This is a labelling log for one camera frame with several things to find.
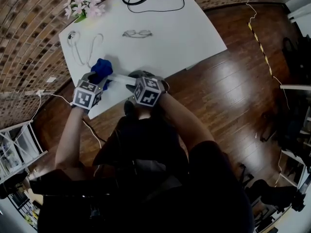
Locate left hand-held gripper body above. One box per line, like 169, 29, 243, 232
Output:
72, 80, 107, 117

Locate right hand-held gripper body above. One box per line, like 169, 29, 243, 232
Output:
133, 76, 169, 108

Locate white power strip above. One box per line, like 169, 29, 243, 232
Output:
108, 73, 138, 85

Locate blue cloth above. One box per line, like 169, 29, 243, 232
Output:
90, 58, 114, 91

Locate person's left forearm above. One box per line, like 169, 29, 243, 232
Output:
55, 105, 86, 177

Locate person's right forearm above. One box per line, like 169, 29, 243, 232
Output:
157, 95, 216, 155

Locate thin-framed eyeglasses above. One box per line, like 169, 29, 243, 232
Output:
122, 29, 154, 38

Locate pink flowers in pot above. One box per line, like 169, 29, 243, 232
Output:
63, 0, 106, 24

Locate white metal shelf rack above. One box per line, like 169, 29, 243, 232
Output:
0, 120, 48, 182

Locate person's body in black clothing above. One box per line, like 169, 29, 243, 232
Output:
36, 100, 255, 233

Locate yellow black striped tape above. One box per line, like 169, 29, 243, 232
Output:
247, 22, 273, 75

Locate white office desk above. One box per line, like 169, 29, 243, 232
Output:
276, 84, 311, 186

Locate black office chair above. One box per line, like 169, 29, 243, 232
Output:
283, 34, 311, 77
251, 178, 306, 213

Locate white power strip cable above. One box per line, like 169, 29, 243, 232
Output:
67, 31, 104, 69

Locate white floor cable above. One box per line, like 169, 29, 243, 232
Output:
41, 93, 102, 150
245, 0, 291, 111

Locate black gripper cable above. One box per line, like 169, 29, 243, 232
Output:
82, 119, 107, 143

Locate white thin cable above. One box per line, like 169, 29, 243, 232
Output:
7, 95, 42, 150

